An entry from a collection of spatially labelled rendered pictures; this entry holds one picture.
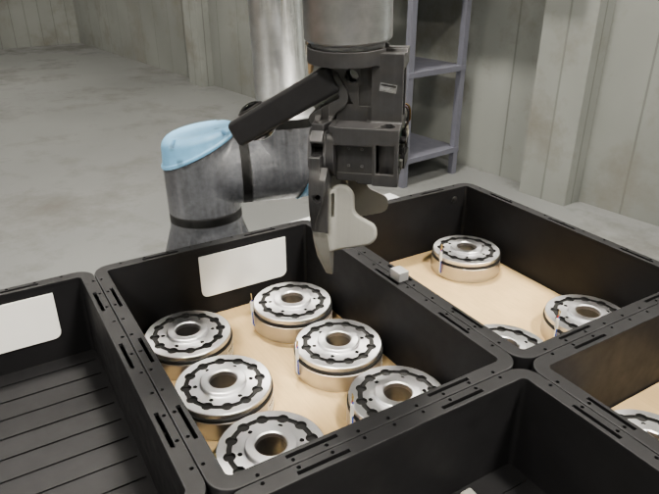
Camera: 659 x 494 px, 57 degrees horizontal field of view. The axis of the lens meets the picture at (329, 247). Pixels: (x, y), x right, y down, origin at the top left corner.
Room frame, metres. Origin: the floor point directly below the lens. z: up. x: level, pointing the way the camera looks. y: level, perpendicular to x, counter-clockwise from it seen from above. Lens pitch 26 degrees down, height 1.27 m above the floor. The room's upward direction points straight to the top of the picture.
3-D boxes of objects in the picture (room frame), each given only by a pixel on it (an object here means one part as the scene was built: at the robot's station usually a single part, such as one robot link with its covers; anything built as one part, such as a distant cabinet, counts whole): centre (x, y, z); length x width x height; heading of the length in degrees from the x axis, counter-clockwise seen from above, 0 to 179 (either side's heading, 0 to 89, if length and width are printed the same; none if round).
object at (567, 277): (0.71, -0.20, 0.87); 0.40 x 0.30 x 0.11; 31
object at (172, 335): (0.61, 0.17, 0.86); 0.05 x 0.05 x 0.01
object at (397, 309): (0.55, 0.05, 0.87); 0.40 x 0.30 x 0.11; 31
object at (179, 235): (0.92, 0.20, 0.85); 0.15 x 0.15 x 0.10
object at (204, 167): (0.92, 0.20, 0.96); 0.13 x 0.12 x 0.14; 103
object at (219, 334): (0.61, 0.17, 0.86); 0.10 x 0.10 x 0.01
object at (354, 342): (0.59, -0.01, 0.86); 0.05 x 0.05 x 0.01
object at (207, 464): (0.55, 0.05, 0.92); 0.40 x 0.30 x 0.02; 31
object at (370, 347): (0.59, -0.01, 0.86); 0.10 x 0.10 x 0.01
